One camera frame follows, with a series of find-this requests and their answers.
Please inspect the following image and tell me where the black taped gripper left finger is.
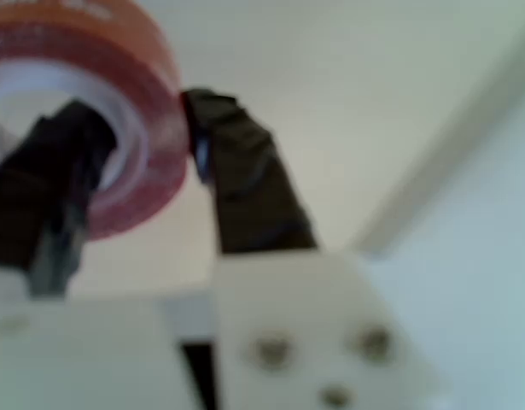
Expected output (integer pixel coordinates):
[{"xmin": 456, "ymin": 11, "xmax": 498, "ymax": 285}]
[{"xmin": 0, "ymin": 99, "xmax": 119, "ymax": 296}]

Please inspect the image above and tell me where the red tape roll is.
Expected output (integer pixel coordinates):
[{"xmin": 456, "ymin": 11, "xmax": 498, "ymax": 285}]
[{"xmin": 0, "ymin": 0, "xmax": 191, "ymax": 243}]

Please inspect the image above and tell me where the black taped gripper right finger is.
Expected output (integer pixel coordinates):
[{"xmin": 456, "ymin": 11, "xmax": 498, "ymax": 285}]
[{"xmin": 179, "ymin": 87, "xmax": 443, "ymax": 410}]

